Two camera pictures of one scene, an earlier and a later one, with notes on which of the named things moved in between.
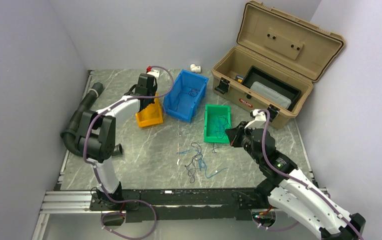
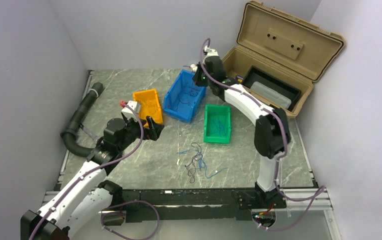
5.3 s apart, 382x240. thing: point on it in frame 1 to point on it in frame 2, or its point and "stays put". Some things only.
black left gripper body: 152,92 to 134,129
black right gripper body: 246,140 to 201,79
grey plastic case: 271,93 stays put
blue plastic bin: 188,89 stays put
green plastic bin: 217,118 stays put
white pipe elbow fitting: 195,68 stays put
